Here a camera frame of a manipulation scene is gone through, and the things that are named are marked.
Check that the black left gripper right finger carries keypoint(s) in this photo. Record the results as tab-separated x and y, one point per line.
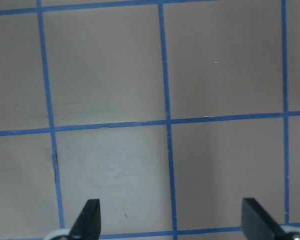
257	224

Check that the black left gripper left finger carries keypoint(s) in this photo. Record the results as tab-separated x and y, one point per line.
88	223

